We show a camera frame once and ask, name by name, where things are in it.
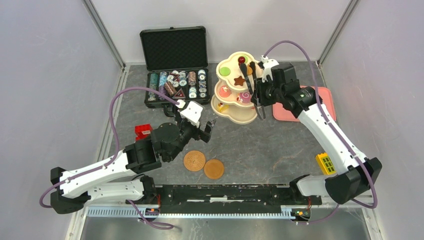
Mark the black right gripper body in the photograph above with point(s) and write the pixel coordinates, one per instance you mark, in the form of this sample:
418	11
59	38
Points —
267	94

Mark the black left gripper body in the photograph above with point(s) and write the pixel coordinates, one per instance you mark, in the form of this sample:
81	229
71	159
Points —
204	135

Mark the black serving tongs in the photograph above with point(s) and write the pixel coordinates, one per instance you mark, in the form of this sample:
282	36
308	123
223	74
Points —
260	110

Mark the patterned round wooden coaster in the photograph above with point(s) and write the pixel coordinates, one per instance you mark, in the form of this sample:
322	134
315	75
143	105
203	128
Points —
194	160

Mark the orange macaron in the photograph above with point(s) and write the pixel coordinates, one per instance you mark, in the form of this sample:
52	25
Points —
249	70

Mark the chocolate star cookie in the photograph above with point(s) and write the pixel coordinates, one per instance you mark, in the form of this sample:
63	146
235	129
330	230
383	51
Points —
239	81

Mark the yellow roll cake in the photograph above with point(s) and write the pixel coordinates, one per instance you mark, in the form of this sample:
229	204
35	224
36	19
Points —
221	107

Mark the plain round wooden coaster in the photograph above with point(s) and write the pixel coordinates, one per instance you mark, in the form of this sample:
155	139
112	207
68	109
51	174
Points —
214	169

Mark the green macaron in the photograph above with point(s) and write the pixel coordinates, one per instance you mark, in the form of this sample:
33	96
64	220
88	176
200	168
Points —
245	57
224	71

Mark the pink cupcake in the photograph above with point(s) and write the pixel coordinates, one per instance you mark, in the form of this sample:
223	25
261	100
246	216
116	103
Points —
224	91

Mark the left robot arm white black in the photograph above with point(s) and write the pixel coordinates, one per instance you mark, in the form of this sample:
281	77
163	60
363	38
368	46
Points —
120	178

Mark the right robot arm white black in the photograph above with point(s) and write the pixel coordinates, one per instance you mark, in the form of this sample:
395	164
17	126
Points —
355	173

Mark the cream three-tier serving stand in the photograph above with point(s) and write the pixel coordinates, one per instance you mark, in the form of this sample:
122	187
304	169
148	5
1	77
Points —
241	114

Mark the triangular all-in button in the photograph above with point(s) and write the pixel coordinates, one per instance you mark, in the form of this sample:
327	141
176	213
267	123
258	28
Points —
179	94

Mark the red toy brick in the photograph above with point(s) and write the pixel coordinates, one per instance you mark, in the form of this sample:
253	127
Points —
142	131

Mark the black poker chip case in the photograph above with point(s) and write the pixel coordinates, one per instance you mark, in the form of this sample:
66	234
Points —
176	58

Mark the yellow toy brick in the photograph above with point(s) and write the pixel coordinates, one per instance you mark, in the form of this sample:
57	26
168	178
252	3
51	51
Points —
326	165

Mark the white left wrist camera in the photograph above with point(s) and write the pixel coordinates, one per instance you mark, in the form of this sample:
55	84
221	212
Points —
192	111

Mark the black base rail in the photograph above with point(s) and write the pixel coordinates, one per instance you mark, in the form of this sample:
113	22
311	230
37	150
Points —
230	198

